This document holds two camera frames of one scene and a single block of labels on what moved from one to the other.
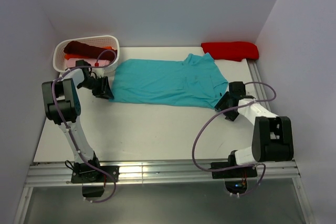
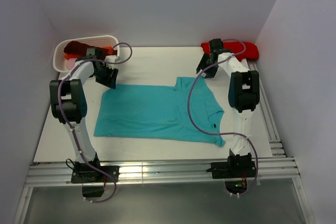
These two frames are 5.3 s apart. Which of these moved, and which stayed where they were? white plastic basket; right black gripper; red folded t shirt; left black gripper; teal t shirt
Moved: right black gripper; left black gripper; teal t shirt
Stayed: white plastic basket; red folded t shirt
